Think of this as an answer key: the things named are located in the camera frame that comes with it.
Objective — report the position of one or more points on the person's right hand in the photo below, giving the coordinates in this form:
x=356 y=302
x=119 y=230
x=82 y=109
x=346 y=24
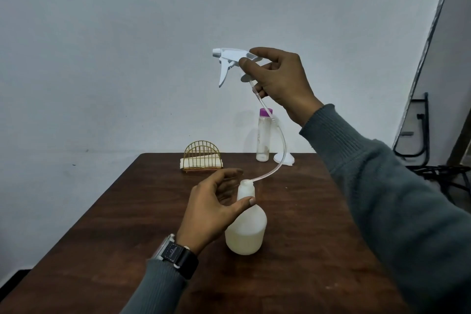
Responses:
x=289 y=81

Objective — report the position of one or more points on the person's left hand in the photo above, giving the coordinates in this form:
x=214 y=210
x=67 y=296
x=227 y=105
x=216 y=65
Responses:
x=204 y=214

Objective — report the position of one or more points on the person's right thumb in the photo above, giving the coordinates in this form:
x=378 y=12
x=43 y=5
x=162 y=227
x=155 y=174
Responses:
x=254 y=70

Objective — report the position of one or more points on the person's left thumb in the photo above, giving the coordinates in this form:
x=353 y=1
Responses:
x=239 y=207

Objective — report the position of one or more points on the translucent white spray bottle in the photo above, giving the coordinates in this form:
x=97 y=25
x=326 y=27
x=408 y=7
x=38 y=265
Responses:
x=245 y=232

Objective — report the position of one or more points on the white spray trigger with tube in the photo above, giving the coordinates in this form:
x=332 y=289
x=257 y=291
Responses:
x=230 y=55

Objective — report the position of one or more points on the person's right forearm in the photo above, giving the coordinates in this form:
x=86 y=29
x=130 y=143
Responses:
x=390 y=199

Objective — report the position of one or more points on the person's left forearm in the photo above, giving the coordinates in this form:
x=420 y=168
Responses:
x=158 y=291

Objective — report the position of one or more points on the white paper napkins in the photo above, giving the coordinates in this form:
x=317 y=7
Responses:
x=191 y=164

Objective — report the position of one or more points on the white plastic funnel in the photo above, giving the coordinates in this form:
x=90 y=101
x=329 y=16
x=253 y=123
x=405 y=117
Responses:
x=286 y=159

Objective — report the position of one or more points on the clear bottle with purple cap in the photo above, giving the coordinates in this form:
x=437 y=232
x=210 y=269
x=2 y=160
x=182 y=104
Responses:
x=263 y=137

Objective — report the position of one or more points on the black wristwatch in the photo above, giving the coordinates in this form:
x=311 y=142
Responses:
x=180 y=256

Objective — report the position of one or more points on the black metal stand legs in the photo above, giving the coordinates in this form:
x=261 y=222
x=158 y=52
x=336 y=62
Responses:
x=447 y=173

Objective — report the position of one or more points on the black metal chair frame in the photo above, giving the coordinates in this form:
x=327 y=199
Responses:
x=426 y=129

